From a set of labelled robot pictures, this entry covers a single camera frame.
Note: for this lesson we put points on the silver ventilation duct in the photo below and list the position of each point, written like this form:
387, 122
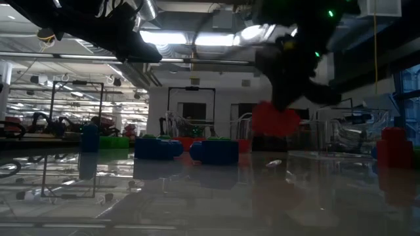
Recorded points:
147, 10

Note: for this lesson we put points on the dark workbench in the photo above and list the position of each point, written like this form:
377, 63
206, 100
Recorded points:
33, 139

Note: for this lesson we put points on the blue-lit window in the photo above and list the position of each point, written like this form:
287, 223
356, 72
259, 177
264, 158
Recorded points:
410, 105

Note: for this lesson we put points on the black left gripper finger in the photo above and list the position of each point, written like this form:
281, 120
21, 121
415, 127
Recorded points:
141, 54

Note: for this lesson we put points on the glossy white table cover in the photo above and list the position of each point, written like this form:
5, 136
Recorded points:
210, 196

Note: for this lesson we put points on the red single-stud building block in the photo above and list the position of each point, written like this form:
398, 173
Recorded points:
395, 154

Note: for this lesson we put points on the black metal frame rig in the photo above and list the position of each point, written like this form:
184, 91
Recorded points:
78, 82
192, 88

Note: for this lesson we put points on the wall vent grille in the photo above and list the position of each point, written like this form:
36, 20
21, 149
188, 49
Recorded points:
246, 83

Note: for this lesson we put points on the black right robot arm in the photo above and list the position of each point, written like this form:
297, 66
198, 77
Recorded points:
288, 13

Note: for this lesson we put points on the white ceiling unit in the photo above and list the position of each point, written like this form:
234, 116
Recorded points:
379, 8

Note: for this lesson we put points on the red plastic building block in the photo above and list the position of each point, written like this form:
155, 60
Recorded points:
243, 145
188, 142
275, 119

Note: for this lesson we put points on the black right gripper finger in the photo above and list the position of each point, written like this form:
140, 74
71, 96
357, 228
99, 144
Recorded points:
325, 95
282, 95

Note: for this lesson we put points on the blue two-stud building block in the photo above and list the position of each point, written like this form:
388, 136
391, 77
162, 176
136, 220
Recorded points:
216, 151
157, 148
374, 153

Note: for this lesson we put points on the long ceiling light bar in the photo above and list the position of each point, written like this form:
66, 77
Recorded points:
88, 56
213, 61

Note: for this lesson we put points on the small blue single-stud block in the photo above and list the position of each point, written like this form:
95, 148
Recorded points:
90, 141

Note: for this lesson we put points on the clear plastic bin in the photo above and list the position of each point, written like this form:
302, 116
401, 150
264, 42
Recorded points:
344, 131
239, 126

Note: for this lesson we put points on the grey ceiling box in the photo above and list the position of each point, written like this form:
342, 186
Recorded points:
222, 19

